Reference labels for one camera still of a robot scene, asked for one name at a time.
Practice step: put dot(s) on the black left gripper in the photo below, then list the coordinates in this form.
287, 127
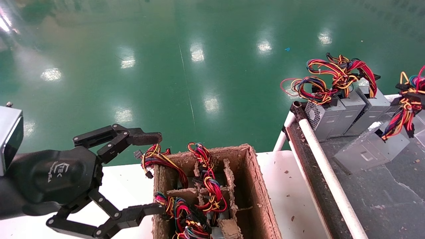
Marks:
56, 176

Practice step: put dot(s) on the brown cardboard divider insert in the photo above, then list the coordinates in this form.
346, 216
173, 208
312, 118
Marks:
229, 176

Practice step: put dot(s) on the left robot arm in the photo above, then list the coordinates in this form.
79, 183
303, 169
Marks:
5, 199

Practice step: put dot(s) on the long white conveyor rail pipe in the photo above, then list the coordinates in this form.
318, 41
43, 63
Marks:
328, 172

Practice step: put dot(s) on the white conveyor cross pipe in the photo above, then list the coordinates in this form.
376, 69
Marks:
395, 97

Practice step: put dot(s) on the short white support pipe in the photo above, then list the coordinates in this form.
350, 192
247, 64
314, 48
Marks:
282, 139

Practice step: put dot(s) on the dark conveyor belt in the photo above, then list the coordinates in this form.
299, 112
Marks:
391, 199

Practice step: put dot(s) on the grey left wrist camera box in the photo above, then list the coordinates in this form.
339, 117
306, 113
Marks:
10, 139

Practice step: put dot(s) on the brown cardboard box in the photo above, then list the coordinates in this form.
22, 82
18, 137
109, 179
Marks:
255, 186

